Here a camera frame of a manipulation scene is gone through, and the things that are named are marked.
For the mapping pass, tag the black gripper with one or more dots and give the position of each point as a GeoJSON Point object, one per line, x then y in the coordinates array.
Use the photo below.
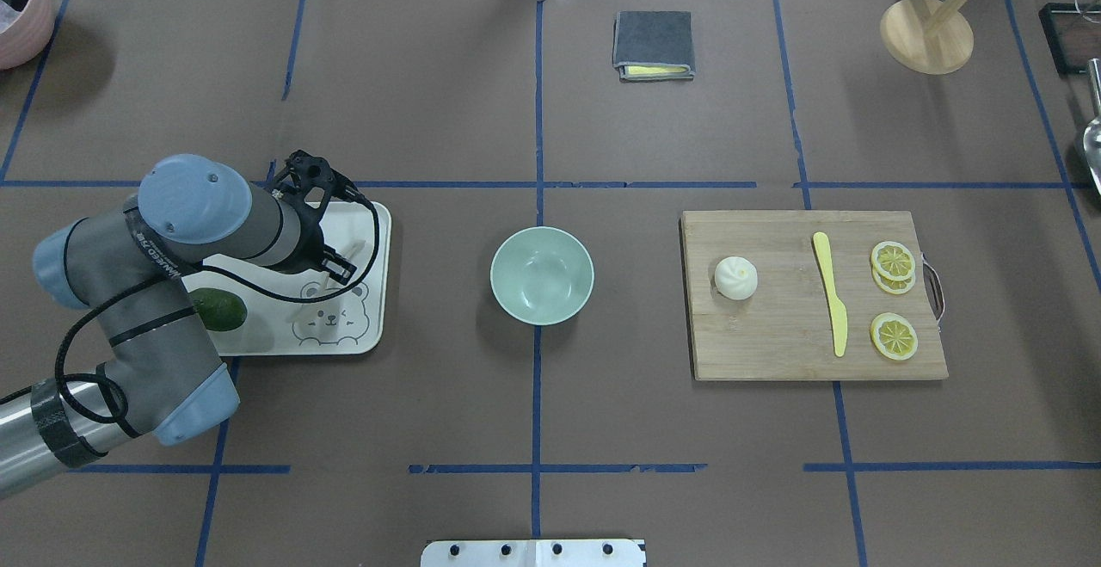
{"type": "Point", "coordinates": [311, 250]}

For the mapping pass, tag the white ceramic spoon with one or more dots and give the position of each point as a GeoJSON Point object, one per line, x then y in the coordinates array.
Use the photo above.
{"type": "Point", "coordinates": [347, 253]}

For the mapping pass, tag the white steamed bun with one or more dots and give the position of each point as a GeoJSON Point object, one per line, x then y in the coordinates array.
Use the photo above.
{"type": "Point", "coordinates": [736, 278]}

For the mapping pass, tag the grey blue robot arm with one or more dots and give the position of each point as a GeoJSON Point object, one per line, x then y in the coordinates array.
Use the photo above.
{"type": "Point", "coordinates": [140, 360]}

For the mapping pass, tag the mint green bowl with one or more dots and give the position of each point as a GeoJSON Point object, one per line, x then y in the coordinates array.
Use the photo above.
{"type": "Point", "coordinates": [542, 275]}

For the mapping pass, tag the pink ice bowl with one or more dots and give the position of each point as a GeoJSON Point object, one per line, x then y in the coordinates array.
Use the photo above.
{"type": "Point", "coordinates": [25, 33]}

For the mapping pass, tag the white bear serving tray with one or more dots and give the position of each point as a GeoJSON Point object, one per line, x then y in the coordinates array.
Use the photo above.
{"type": "Point", "coordinates": [351, 323]}

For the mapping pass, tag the grey yellow folded cloth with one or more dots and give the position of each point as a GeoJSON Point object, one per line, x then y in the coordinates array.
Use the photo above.
{"type": "Point", "coordinates": [652, 46]}

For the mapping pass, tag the bamboo cutting board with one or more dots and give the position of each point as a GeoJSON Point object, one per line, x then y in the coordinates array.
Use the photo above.
{"type": "Point", "coordinates": [783, 332]}

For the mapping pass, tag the yellow plastic knife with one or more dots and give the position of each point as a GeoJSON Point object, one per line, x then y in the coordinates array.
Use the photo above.
{"type": "Point", "coordinates": [838, 313]}

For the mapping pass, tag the upper lemon slice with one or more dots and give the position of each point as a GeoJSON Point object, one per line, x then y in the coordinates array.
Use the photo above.
{"type": "Point", "coordinates": [893, 261]}

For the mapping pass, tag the hidden middle lemon slice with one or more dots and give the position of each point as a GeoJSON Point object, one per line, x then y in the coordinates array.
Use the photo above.
{"type": "Point", "coordinates": [894, 287]}

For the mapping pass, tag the lower lemon slice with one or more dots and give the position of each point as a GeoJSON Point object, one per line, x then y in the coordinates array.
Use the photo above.
{"type": "Point", "coordinates": [893, 337]}

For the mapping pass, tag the wooden mug tree stand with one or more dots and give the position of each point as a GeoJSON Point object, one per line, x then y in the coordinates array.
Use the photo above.
{"type": "Point", "coordinates": [928, 36]}

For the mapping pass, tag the dark framed tray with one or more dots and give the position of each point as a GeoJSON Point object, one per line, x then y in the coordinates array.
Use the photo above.
{"type": "Point", "coordinates": [1073, 38]}

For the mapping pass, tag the steel scoop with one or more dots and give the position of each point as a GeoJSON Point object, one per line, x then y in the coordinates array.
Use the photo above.
{"type": "Point", "coordinates": [1090, 140]}

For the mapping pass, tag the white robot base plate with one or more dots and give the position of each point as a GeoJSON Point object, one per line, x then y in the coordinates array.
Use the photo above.
{"type": "Point", "coordinates": [535, 552]}

